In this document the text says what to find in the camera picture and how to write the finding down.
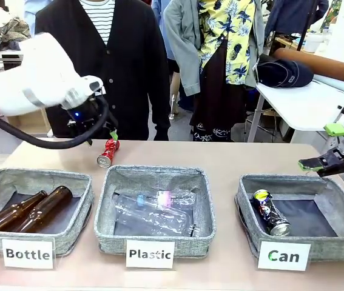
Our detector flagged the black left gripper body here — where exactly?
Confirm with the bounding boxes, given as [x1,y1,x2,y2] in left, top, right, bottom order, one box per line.
[66,98,103,138]

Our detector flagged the brown glass bottle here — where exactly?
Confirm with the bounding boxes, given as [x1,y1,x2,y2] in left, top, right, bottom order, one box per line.
[15,185,73,234]
[0,190,48,233]

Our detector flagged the crushed black can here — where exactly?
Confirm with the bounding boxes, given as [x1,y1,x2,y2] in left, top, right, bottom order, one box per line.
[252,189,292,237]

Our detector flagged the clear plastic bottle blue cap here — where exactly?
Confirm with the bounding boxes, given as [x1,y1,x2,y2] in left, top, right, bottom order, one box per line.
[115,190,197,213]

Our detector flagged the large clear plastic bottle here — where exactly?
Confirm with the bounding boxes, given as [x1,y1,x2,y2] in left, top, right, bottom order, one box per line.
[113,202,201,239]

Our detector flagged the crushed red can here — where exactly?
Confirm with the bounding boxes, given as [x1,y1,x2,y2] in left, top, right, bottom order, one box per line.
[96,138,121,168]

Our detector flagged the grey fabric basket labelled Plastic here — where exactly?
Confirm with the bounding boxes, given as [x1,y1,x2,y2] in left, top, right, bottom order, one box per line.
[94,164,217,259]

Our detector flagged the grey fabric basket labelled Bottle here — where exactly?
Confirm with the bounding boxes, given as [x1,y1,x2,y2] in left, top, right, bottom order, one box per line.
[0,168,95,257]

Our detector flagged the grey fabric basket labelled Can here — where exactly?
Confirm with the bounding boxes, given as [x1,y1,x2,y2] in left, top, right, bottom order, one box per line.
[234,173,344,263]

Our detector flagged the white Can label card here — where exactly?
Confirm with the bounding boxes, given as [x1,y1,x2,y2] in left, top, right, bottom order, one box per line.
[257,241,311,272]

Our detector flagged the light blue rolled sheet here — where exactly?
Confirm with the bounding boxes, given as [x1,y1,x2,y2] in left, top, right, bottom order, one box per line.
[312,74,344,92]

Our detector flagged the white side table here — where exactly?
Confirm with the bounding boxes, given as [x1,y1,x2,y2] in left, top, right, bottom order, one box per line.
[246,80,344,143]

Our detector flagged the cardboard box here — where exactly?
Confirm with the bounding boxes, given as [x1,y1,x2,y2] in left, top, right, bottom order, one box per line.
[6,107,50,136]

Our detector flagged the brown rolled mat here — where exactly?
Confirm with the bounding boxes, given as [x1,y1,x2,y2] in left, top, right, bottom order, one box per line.
[273,47,344,83]

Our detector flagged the person in black cardigan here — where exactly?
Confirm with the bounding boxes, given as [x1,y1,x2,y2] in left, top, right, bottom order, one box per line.
[34,0,172,142]

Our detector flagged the navy baseball cap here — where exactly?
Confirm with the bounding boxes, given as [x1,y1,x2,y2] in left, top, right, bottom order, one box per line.
[255,53,314,89]

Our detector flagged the white bucket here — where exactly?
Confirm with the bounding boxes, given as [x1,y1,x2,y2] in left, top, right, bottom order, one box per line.
[305,32,324,53]

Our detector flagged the black stand pole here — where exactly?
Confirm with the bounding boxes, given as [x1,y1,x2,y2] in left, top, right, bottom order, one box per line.
[295,0,317,52]

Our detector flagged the person in blue shirt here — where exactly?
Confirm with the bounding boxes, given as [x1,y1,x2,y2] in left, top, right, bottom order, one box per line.
[22,0,54,37]

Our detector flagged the person in navy jacket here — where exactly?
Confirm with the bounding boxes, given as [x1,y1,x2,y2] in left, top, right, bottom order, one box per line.
[264,0,329,46]

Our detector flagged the white Bottle label card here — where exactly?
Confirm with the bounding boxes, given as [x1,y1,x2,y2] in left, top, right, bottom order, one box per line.
[1,238,54,270]

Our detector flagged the white Plastic label card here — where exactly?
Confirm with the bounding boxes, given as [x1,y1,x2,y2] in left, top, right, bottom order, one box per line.
[125,238,175,269]

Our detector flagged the person in yellow floral shirt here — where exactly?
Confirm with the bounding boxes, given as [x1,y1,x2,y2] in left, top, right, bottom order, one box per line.
[163,0,265,142]

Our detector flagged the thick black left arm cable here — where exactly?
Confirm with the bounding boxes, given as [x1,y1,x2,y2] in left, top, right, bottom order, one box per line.
[0,95,111,150]

